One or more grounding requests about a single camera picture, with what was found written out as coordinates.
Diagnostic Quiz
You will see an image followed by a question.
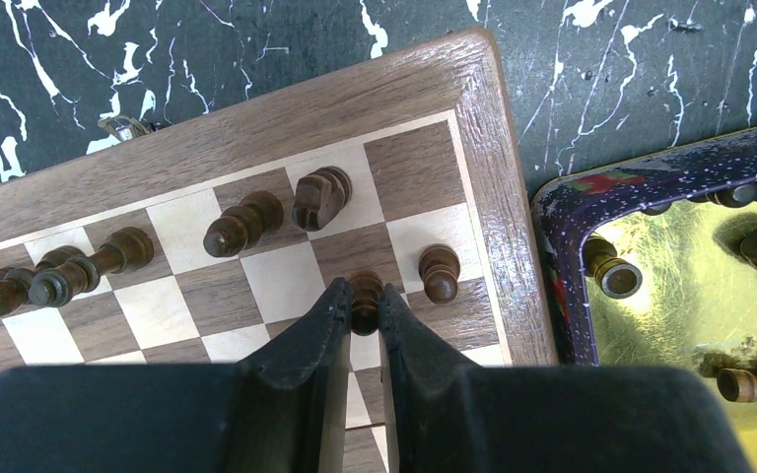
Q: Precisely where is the gold tin with dark pieces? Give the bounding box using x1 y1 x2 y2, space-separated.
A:
532 126 757 470

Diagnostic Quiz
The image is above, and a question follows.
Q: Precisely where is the dark knight chess piece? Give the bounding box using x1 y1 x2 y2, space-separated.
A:
292 167 353 233

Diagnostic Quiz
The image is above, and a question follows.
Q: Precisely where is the dark pawn chess piece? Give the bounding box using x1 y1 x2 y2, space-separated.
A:
418 244 461 304

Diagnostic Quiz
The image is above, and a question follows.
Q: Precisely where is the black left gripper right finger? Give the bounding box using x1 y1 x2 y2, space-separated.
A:
378 284 479 472

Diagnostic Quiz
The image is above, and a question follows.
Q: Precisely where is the metal board clasp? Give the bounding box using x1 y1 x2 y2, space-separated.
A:
97 115 157 142

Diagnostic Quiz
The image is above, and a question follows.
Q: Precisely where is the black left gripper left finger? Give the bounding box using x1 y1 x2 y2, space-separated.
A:
224 278 353 472

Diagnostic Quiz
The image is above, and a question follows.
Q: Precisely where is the wooden chess board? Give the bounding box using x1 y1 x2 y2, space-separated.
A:
0 29 558 472

